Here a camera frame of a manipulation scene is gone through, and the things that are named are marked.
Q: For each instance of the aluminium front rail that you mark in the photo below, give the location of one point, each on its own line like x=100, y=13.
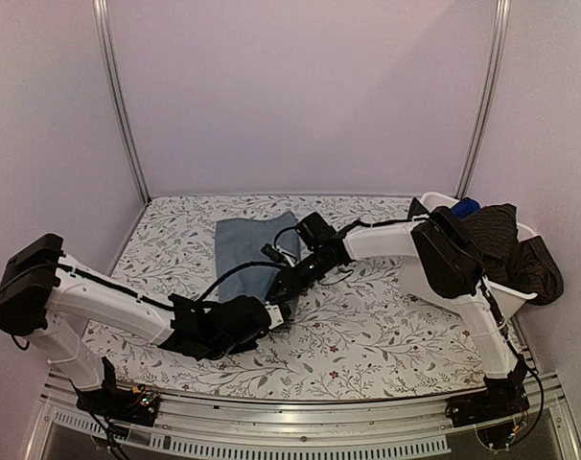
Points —
x=200, y=426

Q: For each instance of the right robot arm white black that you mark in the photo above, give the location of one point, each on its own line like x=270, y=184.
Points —
x=487, y=326

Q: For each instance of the right aluminium frame post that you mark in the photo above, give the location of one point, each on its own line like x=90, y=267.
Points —
x=487, y=95

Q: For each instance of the black striped garment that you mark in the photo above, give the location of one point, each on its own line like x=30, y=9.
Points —
x=481, y=248

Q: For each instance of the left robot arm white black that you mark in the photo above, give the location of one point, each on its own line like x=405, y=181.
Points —
x=42, y=284

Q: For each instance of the floral patterned table mat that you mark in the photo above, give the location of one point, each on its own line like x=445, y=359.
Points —
x=354, y=336

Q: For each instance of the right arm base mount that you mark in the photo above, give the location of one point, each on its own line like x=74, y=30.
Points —
x=501, y=398

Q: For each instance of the light blue denim skirt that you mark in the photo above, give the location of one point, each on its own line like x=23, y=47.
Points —
x=240, y=240

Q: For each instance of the blue garment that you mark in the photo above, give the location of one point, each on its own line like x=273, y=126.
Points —
x=465, y=207

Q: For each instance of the left aluminium frame post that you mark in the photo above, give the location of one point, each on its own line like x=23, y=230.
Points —
x=104, y=32

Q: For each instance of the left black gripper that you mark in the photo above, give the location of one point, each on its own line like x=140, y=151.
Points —
x=220, y=307

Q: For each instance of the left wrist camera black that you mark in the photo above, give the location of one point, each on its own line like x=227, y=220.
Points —
x=281, y=316

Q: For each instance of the white plastic laundry basket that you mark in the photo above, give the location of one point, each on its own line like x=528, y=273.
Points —
x=414, y=279

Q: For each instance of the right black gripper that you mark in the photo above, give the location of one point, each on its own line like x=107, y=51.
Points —
x=288, y=280

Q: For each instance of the aluminium frame post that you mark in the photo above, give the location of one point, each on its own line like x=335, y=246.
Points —
x=487, y=95
x=104, y=32

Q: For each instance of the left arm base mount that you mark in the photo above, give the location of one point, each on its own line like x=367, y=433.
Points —
x=138, y=405

